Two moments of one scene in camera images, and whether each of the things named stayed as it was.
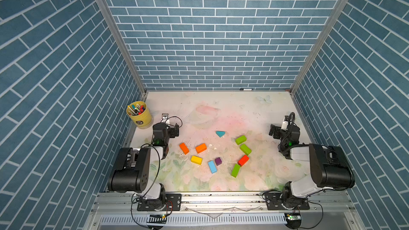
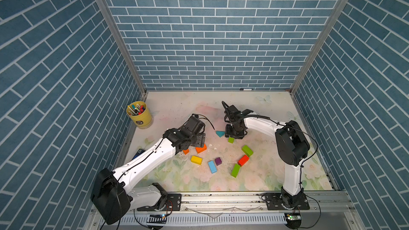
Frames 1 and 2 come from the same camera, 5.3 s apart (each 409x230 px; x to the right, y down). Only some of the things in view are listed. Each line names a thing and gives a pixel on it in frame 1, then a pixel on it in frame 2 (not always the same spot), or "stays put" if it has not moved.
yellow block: x=196 y=160 stays put
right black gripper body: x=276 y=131 → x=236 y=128
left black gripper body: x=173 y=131 → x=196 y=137
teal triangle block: x=220 y=133 stays put
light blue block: x=212 y=166 stays put
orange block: x=201 y=148 stays put
